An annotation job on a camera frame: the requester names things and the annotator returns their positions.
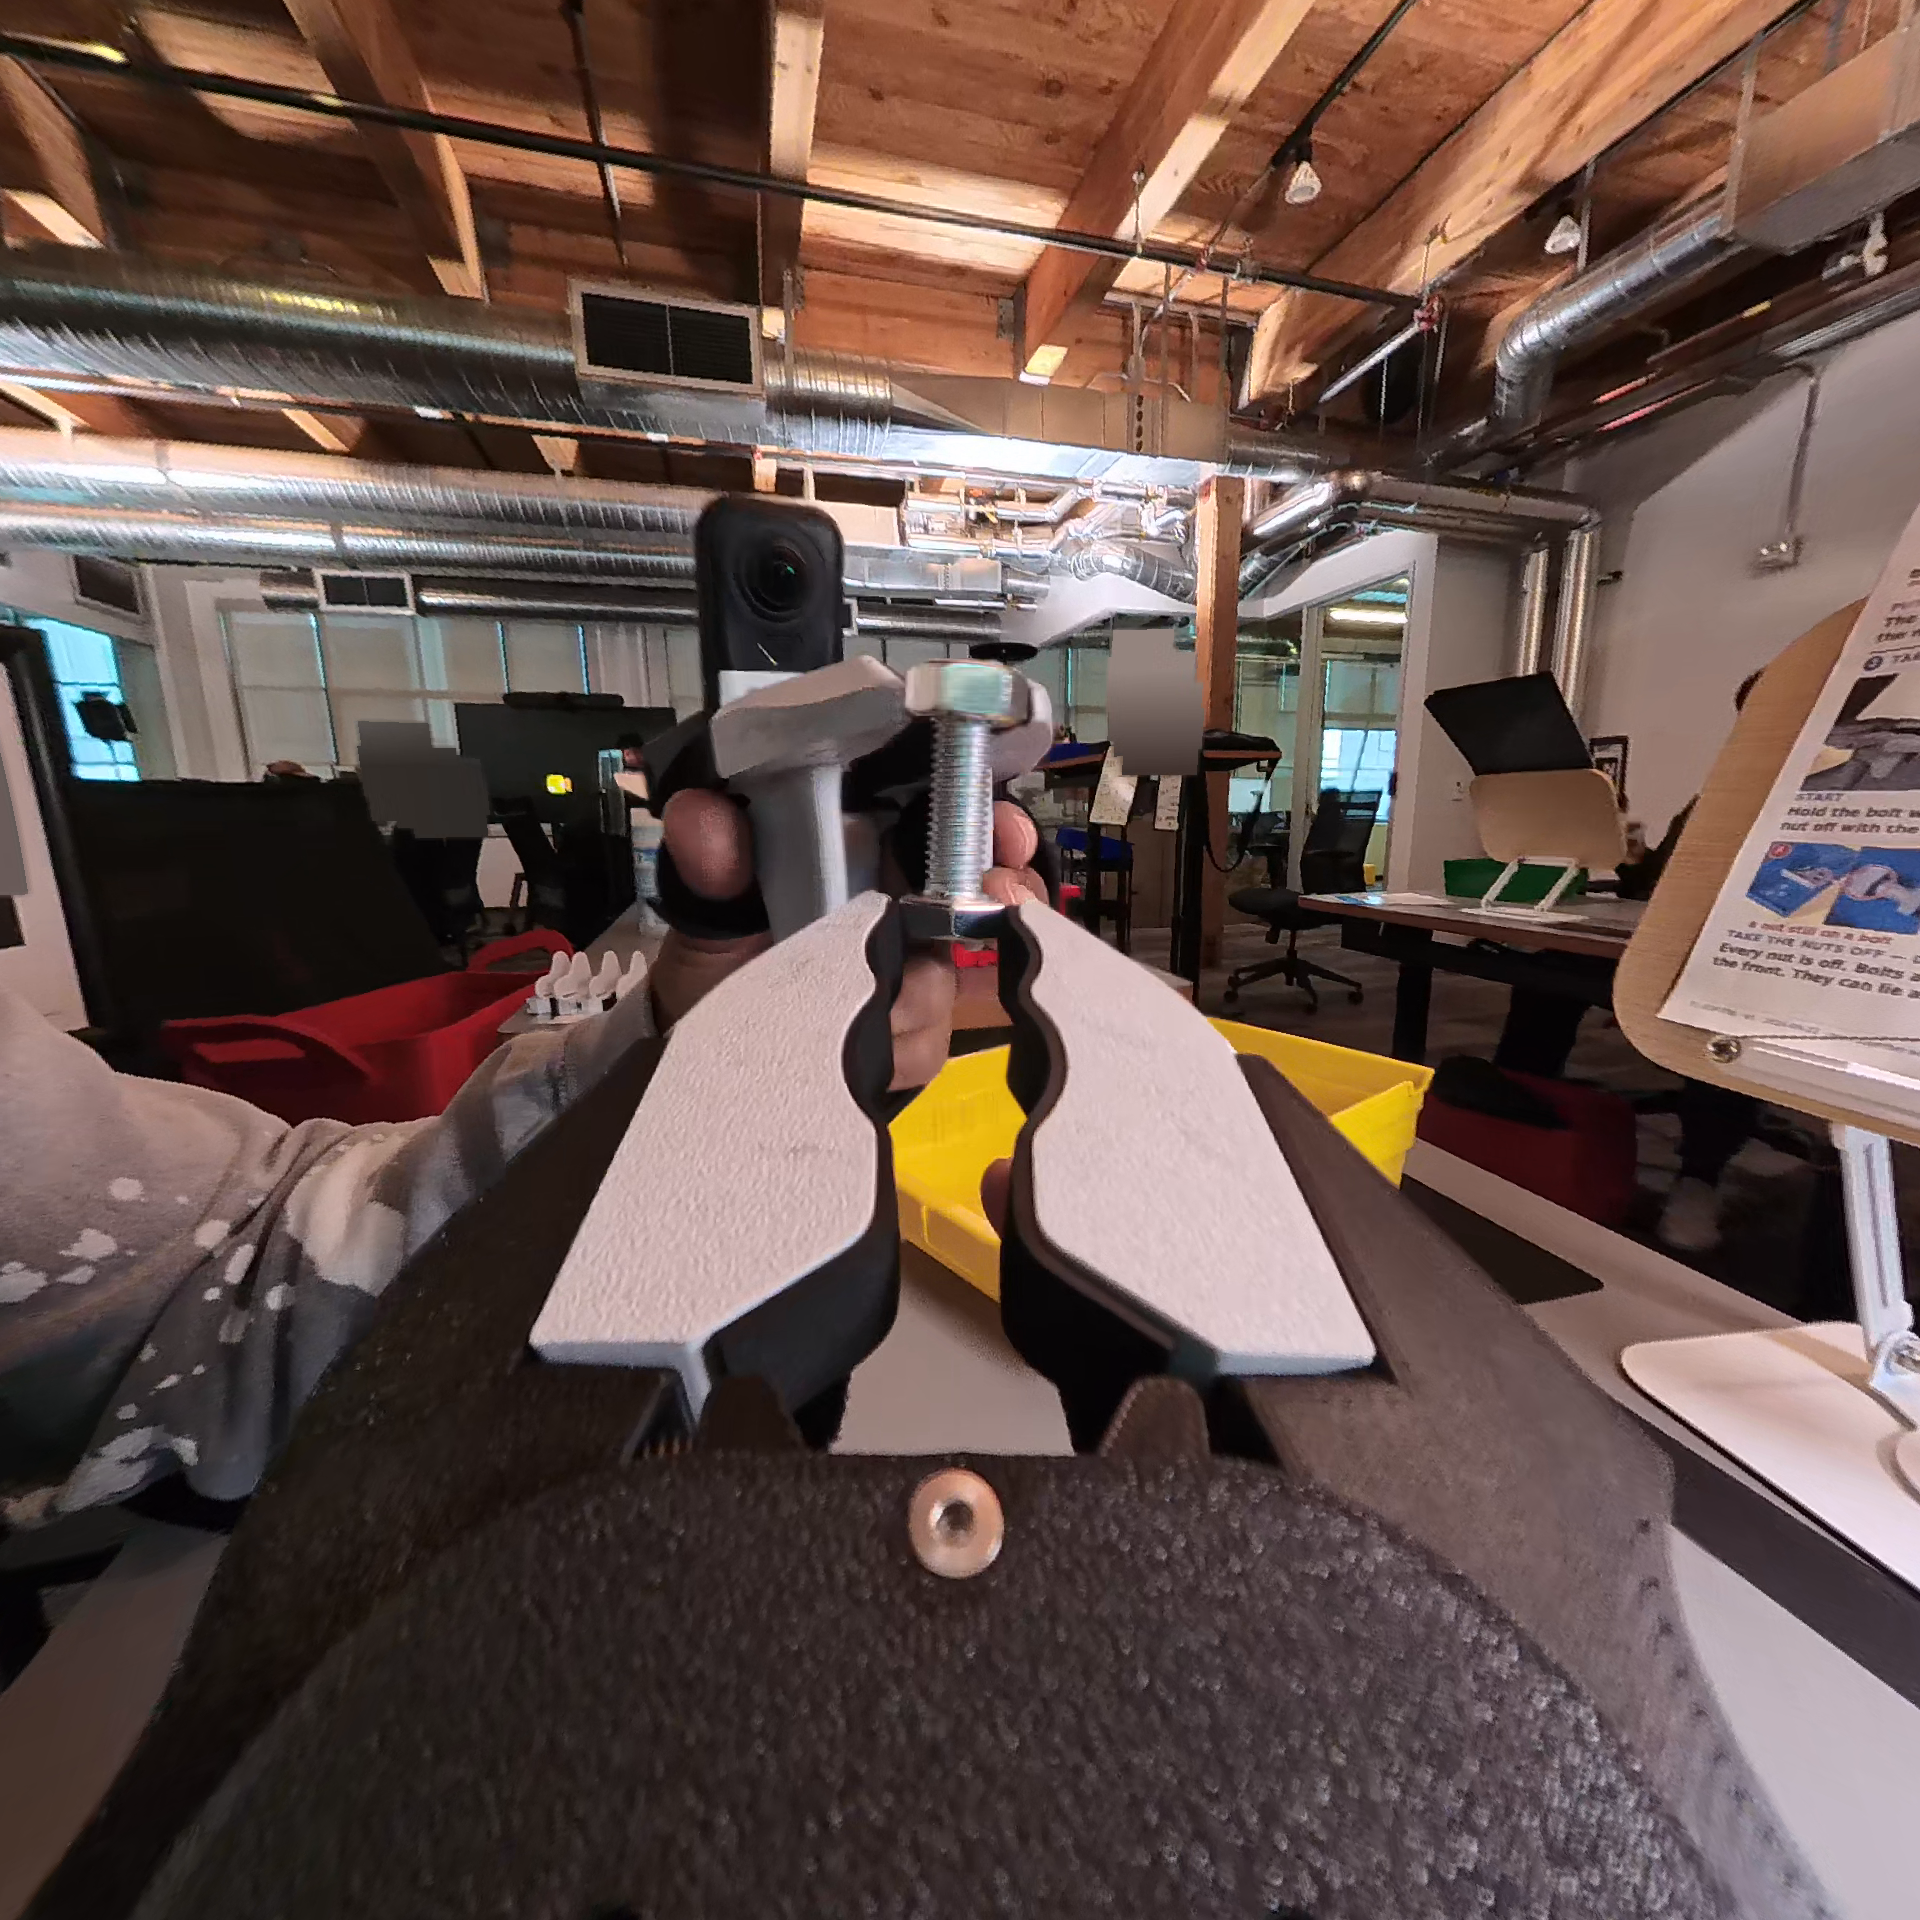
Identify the small green bin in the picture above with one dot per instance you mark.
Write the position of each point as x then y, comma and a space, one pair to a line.
1483, 876

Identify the person's left hand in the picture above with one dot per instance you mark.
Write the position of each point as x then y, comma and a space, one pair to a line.
707, 856

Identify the storage shelf with blue bins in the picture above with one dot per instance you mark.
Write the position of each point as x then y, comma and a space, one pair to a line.
1094, 842

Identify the yellow plastic bin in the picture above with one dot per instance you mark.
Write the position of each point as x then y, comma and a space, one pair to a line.
1321, 1080

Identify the black office chair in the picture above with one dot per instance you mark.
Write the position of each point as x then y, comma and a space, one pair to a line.
1303, 887

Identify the printed instruction sheet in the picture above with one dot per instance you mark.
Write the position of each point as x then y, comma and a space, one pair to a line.
1817, 931

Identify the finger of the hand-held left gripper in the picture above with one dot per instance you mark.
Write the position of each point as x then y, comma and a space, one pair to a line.
806, 720
1028, 742

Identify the wooden board on white stand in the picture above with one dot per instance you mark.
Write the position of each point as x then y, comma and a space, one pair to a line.
1547, 813

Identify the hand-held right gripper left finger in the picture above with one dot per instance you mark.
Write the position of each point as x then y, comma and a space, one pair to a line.
737, 1171

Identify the silver hex bolt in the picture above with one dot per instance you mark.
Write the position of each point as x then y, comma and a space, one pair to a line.
955, 813

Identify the person's right hand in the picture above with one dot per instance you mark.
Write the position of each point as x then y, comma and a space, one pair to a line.
995, 1192

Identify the rack of white printed parts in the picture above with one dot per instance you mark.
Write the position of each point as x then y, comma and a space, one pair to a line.
587, 991

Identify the person's left forearm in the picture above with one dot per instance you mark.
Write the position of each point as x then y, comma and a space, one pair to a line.
228, 1246

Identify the silver ventilation duct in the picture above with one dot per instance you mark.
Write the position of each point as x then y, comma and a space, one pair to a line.
377, 343

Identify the red ottoman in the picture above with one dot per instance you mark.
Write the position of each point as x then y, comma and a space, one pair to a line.
1547, 1142

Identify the large black panel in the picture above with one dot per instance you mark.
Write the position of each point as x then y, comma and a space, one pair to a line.
228, 900

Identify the black monitor on stand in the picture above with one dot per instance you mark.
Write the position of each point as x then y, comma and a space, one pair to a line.
570, 742

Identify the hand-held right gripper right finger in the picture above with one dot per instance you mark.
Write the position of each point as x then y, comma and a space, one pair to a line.
1188, 1188

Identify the ceiling spot light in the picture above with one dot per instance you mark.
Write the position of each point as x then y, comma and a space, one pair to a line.
1300, 182
1561, 237

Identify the silver hex nut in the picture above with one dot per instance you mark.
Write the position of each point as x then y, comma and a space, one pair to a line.
968, 694

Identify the wooden office desk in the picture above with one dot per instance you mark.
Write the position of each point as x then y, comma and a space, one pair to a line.
1471, 919

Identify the red tote bag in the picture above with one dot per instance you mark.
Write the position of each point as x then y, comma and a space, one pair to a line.
377, 1037

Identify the wooden support post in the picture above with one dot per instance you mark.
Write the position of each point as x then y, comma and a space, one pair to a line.
1220, 632

